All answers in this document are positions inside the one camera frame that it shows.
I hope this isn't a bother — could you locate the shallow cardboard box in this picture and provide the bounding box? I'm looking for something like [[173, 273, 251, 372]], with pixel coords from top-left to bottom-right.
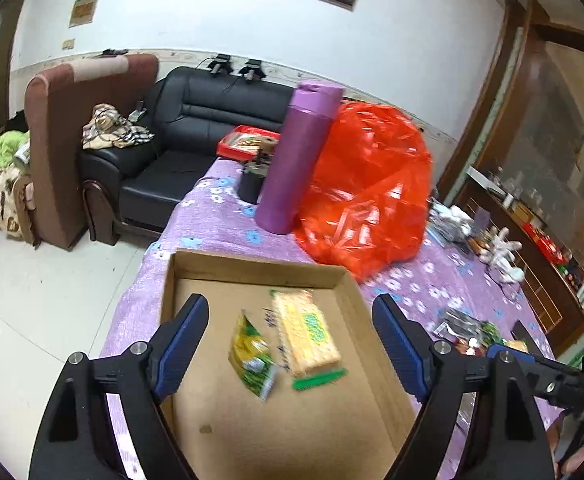
[[159, 249, 420, 480]]

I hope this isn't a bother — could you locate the red white snack packet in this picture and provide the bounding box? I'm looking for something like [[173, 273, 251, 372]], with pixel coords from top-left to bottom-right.
[[452, 337, 488, 357]]

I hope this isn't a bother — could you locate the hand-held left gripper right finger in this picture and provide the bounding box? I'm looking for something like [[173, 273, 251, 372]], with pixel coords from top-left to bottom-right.
[[372, 294, 555, 480]]

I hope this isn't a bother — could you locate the silver foil snack packet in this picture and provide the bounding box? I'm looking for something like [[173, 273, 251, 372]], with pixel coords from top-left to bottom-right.
[[432, 307, 473, 341]]

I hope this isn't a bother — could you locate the green cloth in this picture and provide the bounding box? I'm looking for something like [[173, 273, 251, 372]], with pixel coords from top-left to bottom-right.
[[0, 131, 30, 167]]

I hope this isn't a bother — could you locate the plaid cloth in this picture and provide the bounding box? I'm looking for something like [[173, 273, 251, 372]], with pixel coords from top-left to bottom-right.
[[82, 104, 155, 151]]

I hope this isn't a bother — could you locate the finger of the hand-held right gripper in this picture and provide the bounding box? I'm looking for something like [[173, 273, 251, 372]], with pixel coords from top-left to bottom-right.
[[486, 344, 580, 411]]

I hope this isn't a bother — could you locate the red plastic bag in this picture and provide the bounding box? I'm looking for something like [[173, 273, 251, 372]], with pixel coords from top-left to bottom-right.
[[292, 101, 433, 281]]

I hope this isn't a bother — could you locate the cracker packet with green edges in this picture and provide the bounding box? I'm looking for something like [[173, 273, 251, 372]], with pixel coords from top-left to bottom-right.
[[270, 287, 349, 392]]

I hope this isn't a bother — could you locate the black leather sofa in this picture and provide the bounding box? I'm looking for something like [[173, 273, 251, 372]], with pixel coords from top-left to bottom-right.
[[79, 66, 303, 246]]

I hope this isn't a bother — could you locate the brown armchair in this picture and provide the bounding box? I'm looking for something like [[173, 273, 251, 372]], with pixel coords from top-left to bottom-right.
[[24, 53, 160, 251]]

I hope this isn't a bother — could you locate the wooden door frame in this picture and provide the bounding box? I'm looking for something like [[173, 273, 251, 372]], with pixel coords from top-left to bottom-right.
[[437, 0, 584, 281]]

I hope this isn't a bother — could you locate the purple thermos bottle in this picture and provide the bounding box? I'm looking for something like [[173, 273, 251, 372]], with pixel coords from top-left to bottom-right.
[[254, 80, 343, 235]]

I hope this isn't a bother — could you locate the white plush toy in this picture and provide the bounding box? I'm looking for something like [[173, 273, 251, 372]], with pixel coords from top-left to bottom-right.
[[480, 226, 526, 286]]

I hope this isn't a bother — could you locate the green yellow snack packet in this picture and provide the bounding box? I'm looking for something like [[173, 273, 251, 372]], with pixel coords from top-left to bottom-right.
[[228, 310, 277, 402]]

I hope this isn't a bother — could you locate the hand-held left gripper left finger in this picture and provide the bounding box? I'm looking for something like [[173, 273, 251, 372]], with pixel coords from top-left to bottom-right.
[[28, 294, 210, 480]]

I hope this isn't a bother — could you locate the purple floral tablecloth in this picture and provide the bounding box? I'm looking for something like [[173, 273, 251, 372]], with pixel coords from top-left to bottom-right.
[[99, 157, 584, 480]]

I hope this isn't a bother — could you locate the red tray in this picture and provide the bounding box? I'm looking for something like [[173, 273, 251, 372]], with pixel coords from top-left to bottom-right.
[[217, 125, 281, 161]]

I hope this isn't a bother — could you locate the black smartphone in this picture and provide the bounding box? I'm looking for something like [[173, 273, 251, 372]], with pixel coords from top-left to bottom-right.
[[510, 320, 541, 347]]

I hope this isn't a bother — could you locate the clear bag of dark items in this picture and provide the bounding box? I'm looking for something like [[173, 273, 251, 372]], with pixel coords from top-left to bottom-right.
[[428, 199, 472, 252]]

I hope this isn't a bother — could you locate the red box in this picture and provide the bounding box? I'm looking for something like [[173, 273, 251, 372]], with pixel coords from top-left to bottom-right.
[[522, 221, 568, 264]]

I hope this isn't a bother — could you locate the black cylindrical holder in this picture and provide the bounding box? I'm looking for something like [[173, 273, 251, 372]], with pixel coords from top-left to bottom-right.
[[237, 139, 279, 204]]

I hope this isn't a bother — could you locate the green pea snack packet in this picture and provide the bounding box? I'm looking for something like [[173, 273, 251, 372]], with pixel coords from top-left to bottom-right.
[[478, 321, 503, 347]]

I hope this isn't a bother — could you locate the wooden sideboard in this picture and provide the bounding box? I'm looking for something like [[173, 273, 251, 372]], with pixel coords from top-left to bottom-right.
[[459, 167, 584, 356]]

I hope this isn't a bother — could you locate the yellow wall plaque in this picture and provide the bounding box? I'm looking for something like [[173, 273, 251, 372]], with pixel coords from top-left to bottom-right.
[[69, 0, 100, 28]]

